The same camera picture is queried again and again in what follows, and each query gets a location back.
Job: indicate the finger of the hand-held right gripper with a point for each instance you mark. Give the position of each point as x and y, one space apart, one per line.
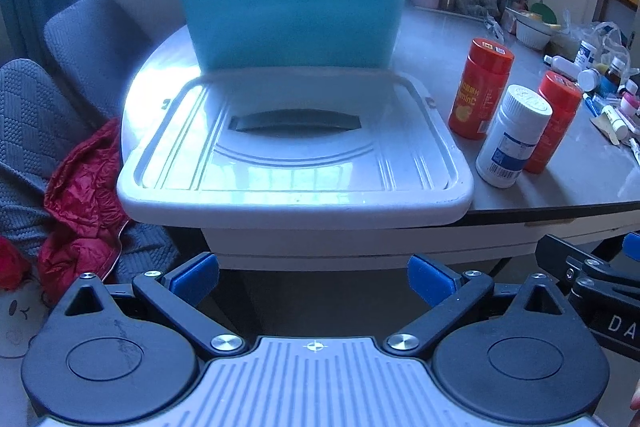
632 249

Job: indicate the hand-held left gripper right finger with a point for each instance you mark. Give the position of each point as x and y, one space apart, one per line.
429 279

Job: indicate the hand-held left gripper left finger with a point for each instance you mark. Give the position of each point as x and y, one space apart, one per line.
197 277

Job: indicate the plain orange bottle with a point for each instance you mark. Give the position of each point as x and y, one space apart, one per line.
560 122

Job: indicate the white plastic bin lid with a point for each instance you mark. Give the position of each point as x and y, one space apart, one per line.
300 167

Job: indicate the white pill bottle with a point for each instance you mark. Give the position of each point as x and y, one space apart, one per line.
510 142

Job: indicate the orange bottle with fruit print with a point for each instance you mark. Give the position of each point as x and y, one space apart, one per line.
480 97

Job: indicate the teal plastic storage bin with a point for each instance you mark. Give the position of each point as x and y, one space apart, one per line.
290 17

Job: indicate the grey round desktop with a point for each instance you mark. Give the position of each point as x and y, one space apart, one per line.
435 57

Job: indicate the person's right hand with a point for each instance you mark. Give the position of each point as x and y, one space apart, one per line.
636 399

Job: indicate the thin white sachet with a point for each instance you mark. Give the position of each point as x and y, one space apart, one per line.
635 154

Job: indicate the beige card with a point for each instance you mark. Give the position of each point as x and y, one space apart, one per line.
602 129

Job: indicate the white tube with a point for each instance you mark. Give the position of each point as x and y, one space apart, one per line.
616 121

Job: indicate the pink-capped white jar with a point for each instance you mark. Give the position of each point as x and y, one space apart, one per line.
630 102

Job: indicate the red puffer jacket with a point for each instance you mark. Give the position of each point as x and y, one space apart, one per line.
80 187

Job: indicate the brown bottle blue label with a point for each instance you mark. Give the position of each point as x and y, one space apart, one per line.
612 77

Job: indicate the white round-capped bottle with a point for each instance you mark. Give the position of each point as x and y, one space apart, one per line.
589 79

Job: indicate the white cushion with face print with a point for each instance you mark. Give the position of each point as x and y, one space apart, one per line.
20 322

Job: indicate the white lying squeeze bottle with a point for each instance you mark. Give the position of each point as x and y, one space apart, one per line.
562 67

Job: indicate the white bottle blue label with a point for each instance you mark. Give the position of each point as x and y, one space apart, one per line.
586 54

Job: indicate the clear plastic bag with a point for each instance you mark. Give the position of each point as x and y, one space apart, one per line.
605 34

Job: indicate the grey fabric chair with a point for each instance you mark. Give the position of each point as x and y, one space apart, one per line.
90 42
35 122

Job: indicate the white ribbed bowl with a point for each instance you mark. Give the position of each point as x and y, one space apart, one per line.
532 36

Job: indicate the green round lid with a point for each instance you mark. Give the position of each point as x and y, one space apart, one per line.
544 11

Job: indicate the white bowl with yellow food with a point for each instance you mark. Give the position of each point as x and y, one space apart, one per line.
512 19

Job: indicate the strip of white sachets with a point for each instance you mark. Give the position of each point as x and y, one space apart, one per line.
492 27

